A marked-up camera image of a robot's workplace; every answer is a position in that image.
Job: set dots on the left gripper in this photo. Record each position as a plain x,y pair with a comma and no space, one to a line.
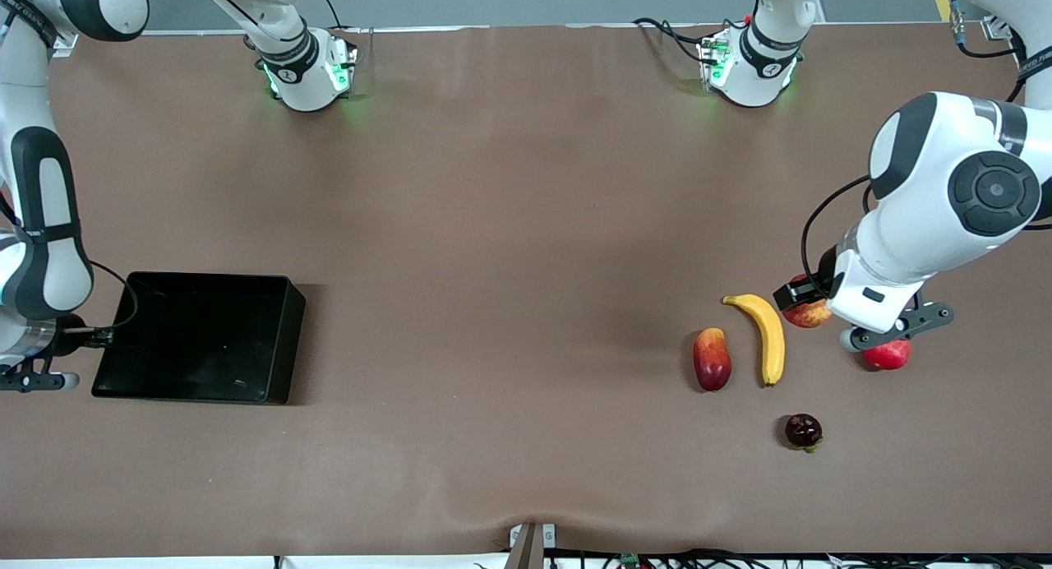
801,292

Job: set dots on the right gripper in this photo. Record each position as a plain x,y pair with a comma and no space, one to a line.
67,326

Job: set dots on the red yellow apple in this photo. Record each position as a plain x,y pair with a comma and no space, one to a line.
809,315

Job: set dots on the yellow banana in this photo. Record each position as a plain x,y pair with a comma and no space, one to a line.
771,339

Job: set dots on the black plastic box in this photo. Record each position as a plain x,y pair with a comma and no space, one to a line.
197,339

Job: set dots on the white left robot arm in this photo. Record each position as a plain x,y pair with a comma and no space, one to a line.
945,199

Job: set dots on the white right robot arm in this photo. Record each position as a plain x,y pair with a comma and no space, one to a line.
45,224

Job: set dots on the red pomegranate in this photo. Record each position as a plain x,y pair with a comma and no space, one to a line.
889,355

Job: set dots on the red yellow mango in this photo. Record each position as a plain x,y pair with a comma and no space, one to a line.
712,360

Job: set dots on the dark purple mangosteen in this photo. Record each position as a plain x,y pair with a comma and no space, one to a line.
803,431

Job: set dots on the brown table mat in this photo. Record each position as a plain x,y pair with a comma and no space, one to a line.
526,224

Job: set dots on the aluminium frame profile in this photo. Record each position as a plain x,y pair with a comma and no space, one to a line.
998,28
66,43

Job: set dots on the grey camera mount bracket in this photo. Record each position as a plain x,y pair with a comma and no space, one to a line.
530,544

